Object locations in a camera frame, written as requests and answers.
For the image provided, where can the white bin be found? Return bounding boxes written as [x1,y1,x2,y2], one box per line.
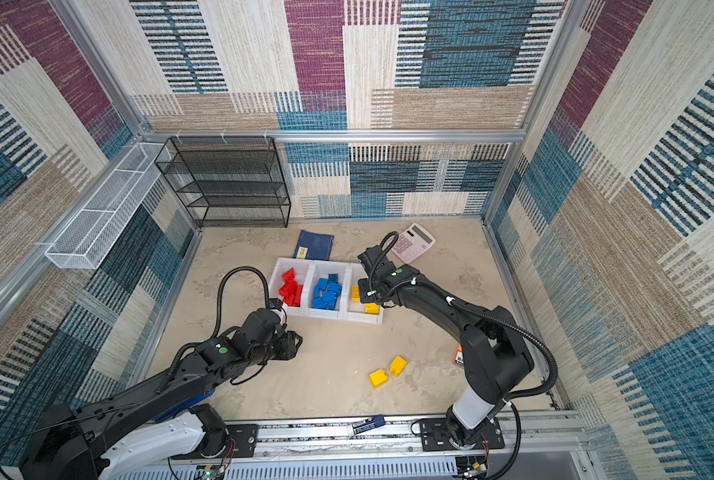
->
[308,261,349,320]
[269,257,314,317]
[343,263,385,325]

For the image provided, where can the blue notebook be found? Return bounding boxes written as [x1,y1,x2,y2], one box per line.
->
[293,230,335,261]

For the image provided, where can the pink calculator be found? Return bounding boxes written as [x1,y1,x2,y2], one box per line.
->
[392,223,436,264]

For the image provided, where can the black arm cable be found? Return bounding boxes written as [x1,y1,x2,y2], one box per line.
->
[211,265,272,340]
[366,230,559,402]

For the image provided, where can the red square lego brick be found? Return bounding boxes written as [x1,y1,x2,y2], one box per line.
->
[281,268,296,282]

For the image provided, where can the blue small lego brick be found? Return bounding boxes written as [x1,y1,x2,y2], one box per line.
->
[327,282,342,297]

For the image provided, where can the blue long lego brick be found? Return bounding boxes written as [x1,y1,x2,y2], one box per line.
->
[314,278,328,295]

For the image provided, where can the black wire mesh shelf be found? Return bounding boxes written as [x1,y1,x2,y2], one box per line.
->
[155,136,291,228]

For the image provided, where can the yellow square lego brick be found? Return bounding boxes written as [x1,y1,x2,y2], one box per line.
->
[364,303,381,315]

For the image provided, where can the white middle bin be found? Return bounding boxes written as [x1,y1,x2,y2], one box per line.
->
[308,261,349,320]

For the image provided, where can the white wire mesh basket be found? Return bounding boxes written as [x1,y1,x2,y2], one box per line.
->
[45,143,162,270]

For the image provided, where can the white left bin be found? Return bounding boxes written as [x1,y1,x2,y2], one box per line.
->
[269,257,314,317]

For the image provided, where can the red white small box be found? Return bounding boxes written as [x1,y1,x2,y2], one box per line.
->
[455,345,464,366]

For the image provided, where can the blue label tag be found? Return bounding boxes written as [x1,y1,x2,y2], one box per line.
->
[350,415,386,436]

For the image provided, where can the white right bin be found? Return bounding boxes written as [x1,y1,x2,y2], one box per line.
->
[343,263,385,325]

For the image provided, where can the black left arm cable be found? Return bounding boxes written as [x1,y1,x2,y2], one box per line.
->
[211,265,272,340]

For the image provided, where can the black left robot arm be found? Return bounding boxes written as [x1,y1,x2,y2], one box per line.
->
[19,308,303,479]

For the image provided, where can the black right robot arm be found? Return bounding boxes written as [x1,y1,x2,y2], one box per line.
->
[358,246,534,434]

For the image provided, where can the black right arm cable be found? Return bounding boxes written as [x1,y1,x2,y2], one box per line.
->
[366,230,559,402]

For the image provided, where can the red long lego brick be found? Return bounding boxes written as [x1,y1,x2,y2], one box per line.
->
[278,279,298,297]
[293,285,303,307]

